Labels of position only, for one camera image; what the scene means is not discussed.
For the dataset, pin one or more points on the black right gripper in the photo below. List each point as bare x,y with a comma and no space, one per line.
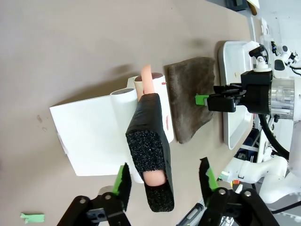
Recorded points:
257,91

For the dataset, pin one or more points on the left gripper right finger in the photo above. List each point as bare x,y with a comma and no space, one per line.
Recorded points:
225,204

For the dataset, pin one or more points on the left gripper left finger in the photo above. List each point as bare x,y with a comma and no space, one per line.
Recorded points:
117,202

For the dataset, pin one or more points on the brown cloth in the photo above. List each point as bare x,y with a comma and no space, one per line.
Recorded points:
188,94

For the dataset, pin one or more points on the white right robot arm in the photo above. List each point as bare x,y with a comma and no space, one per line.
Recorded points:
282,94

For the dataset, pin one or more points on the silver metal tray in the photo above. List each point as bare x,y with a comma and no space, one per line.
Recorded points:
232,61

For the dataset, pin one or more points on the white folded stand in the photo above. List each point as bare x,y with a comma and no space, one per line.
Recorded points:
89,131

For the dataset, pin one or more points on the green tape scrap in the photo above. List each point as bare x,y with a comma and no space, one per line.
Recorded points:
33,218

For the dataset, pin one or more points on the dark box in background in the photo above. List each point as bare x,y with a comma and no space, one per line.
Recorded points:
236,4

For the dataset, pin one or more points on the wooden item in background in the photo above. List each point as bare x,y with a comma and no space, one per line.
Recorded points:
254,5

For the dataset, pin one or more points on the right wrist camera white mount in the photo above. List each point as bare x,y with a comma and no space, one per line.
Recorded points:
259,61

